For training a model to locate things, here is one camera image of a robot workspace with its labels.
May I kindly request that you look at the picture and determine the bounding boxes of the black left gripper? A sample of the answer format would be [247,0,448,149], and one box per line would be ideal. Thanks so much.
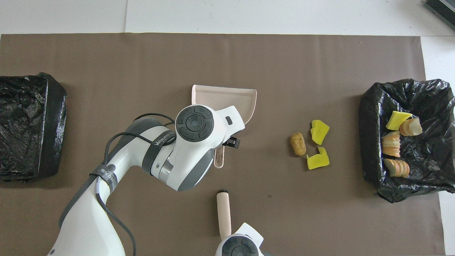
[222,136,241,149]

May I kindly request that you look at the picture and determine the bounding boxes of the beige plastic dustpan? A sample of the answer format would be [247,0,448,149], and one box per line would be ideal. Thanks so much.
[191,84,257,169]

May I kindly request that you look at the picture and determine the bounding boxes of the beige handled hand brush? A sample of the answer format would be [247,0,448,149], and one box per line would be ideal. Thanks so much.
[216,190,232,240]

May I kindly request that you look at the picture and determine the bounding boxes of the toy croissant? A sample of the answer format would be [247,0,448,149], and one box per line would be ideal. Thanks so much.
[382,131,401,158]
[383,158,410,178]

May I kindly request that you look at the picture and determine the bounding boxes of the yellow sponge chunk green edge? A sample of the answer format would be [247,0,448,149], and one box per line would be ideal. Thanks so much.
[386,111,413,131]

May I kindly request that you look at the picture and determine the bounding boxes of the pale bread piece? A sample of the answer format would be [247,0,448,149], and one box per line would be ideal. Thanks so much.
[400,117,423,137]

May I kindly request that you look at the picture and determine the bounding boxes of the black bag lined bin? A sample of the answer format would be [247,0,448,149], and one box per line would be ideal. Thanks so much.
[358,78,455,204]

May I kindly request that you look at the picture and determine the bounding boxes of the brown bread roll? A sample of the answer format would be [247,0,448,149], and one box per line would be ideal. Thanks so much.
[290,132,307,156]

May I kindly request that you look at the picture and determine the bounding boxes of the notched yellow sponge chunk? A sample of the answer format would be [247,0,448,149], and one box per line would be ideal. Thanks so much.
[307,146,330,170]

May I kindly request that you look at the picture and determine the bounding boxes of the brown paper table mat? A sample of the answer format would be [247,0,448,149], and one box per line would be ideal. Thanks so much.
[0,33,445,256]

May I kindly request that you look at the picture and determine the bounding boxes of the black bag wrapped box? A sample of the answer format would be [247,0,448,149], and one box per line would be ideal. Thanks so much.
[0,73,68,183]

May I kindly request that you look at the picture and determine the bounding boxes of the dark ribbed device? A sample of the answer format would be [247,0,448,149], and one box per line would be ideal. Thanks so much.
[424,0,455,31]

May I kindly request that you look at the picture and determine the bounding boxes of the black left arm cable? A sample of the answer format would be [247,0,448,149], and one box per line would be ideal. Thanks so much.
[94,113,176,256]

